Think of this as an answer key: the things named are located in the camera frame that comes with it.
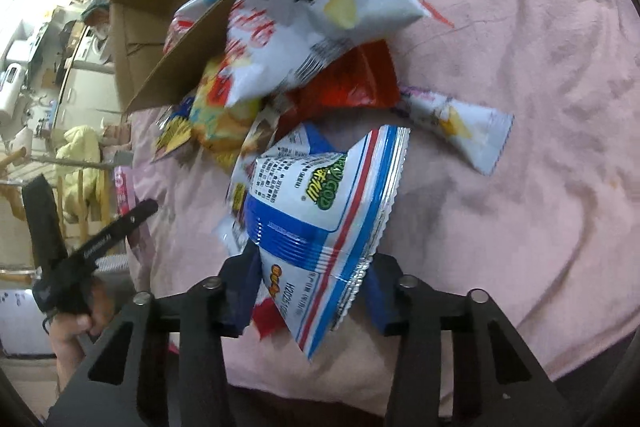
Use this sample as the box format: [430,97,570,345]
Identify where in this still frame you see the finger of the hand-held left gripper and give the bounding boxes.
[22,174,68,273]
[70,199,160,273]

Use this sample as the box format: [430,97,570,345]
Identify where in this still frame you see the pink blanket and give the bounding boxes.
[120,0,640,408]

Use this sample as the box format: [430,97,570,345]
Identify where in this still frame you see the blue white striped snack bag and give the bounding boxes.
[215,124,411,360]

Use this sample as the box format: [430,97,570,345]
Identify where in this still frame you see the wooden rack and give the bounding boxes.
[0,147,116,248]

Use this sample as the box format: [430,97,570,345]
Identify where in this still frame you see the small white yellow snack bag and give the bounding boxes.
[397,87,516,175]

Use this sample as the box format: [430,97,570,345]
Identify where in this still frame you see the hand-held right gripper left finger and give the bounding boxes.
[47,252,263,427]

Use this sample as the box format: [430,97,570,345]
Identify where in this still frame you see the white cabinet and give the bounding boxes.
[57,57,123,112]

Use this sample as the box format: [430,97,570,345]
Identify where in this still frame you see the yellow garment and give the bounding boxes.
[55,124,108,223]

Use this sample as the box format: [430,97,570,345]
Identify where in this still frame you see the large white red snack bag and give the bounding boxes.
[222,0,433,108]

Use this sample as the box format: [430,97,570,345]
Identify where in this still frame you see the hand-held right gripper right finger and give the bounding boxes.
[364,254,576,427]

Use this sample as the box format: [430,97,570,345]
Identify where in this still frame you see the pink bunny snack packet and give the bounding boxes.
[112,164,156,258]

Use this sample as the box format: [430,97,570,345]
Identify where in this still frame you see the person's left hand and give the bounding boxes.
[52,282,118,390]

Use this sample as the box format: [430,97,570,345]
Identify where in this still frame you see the gold ridged snack packet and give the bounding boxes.
[150,94,198,162]

